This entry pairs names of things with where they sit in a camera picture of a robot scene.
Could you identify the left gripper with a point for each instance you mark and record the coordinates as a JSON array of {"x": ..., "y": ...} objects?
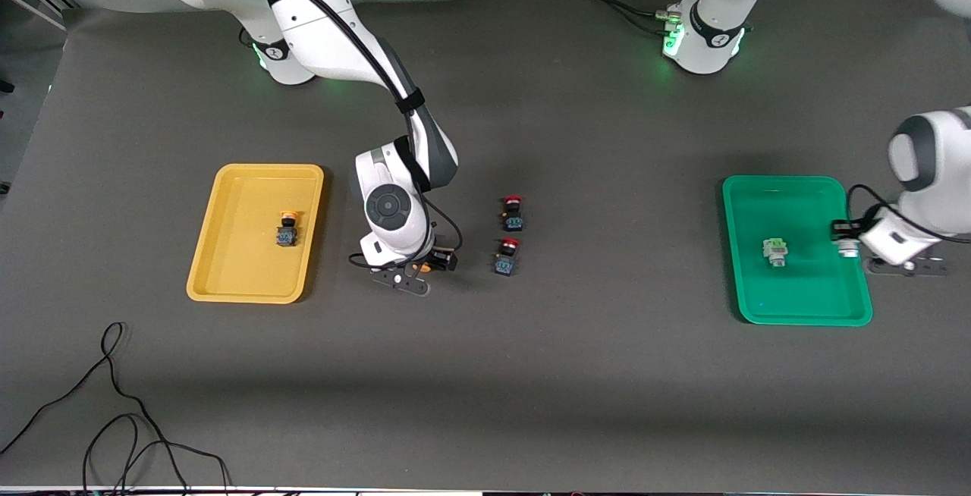
[{"x": 840, "y": 229}]

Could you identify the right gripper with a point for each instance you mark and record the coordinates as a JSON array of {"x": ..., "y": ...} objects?
[{"x": 441, "y": 259}]

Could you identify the orange-capped white switch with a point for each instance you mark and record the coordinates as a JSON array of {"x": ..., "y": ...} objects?
[{"x": 848, "y": 249}]

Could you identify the green pushbutton light-green contact block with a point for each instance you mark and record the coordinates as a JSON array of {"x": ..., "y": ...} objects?
[{"x": 775, "y": 252}]

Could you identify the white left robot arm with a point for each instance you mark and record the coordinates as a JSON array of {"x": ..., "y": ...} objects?
[{"x": 713, "y": 41}]

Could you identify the red pushbutton black body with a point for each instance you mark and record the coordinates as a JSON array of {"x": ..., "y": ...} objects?
[
  {"x": 506, "y": 259},
  {"x": 513, "y": 215}
]

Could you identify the green plastic tray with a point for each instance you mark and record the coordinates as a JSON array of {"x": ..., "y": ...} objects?
[{"x": 804, "y": 291}]

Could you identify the yellow plastic tray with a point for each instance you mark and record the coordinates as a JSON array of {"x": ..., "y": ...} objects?
[{"x": 243, "y": 268}]

